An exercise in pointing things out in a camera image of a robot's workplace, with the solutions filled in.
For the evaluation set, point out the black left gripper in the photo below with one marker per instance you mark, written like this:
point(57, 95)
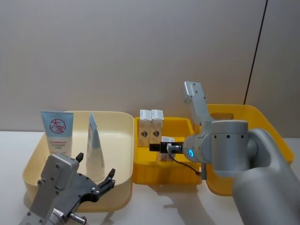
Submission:
point(79, 187)

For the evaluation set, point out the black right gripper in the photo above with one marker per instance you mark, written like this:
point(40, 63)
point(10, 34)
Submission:
point(163, 149)

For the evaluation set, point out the small white brown carton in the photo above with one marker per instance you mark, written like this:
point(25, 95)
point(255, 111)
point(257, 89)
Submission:
point(156, 131)
point(167, 157)
point(144, 131)

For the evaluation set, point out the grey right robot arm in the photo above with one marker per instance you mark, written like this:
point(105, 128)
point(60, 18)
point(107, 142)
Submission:
point(229, 145)

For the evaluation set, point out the blue white cream tube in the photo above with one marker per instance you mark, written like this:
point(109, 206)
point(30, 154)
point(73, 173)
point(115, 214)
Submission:
point(95, 159)
point(57, 140)

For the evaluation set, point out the small yellow plastic tray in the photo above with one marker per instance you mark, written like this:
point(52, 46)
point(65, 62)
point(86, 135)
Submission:
point(145, 173)

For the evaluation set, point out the cream plastic bin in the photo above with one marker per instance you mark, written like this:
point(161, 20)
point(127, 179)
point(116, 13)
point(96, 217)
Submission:
point(117, 140)

